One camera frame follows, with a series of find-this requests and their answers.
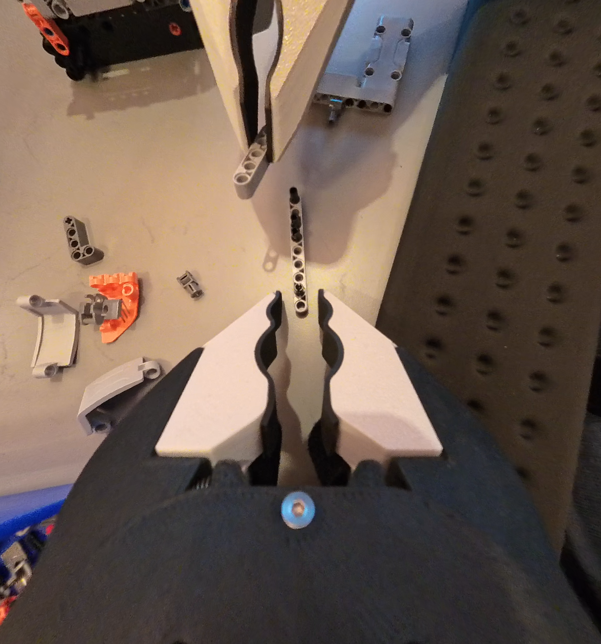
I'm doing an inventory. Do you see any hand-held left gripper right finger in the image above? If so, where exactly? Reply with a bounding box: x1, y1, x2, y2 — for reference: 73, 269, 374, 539
318, 289, 443, 460

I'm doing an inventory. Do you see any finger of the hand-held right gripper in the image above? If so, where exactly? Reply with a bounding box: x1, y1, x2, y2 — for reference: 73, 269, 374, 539
262, 0, 356, 163
190, 0, 261, 154

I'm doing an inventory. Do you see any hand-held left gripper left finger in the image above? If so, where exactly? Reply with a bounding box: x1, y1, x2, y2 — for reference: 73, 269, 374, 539
156, 290, 286, 460

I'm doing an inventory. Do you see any dark grey axle pin connector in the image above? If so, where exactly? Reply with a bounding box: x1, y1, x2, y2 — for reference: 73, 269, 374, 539
176, 270, 205, 301

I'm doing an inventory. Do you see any short grey holed beam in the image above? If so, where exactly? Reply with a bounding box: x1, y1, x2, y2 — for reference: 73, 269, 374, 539
232, 128, 271, 200

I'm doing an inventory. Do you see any long light grey holed beam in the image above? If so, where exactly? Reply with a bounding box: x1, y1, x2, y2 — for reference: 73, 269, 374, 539
287, 186, 310, 318

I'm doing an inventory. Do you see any blue plastic bin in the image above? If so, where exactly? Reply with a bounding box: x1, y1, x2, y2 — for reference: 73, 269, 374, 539
0, 483, 75, 644

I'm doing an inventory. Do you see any grey rectangular holed panel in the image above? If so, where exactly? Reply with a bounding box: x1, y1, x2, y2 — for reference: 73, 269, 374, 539
311, 14, 416, 124

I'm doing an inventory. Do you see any grey and black toy vehicle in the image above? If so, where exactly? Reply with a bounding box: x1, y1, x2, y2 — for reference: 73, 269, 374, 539
18, 0, 206, 83

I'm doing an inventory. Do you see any light grey wing panel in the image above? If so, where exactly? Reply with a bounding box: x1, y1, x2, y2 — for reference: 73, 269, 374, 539
76, 357, 162, 436

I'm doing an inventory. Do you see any orange curved panel piece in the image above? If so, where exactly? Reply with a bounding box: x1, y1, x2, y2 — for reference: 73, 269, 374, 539
88, 271, 141, 344

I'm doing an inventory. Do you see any dark grey connector block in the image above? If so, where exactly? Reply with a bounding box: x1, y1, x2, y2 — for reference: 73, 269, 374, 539
78, 293, 120, 326

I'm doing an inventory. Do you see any light grey curved panel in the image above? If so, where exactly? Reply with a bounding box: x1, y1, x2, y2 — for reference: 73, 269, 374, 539
16, 294, 81, 379

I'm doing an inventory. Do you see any dark grey bent beam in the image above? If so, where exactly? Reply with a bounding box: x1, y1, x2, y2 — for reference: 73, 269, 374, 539
62, 215, 105, 267

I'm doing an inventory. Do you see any pile of building pieces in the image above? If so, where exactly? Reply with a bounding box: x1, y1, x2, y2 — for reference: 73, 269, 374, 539
0, 518, 58, 644

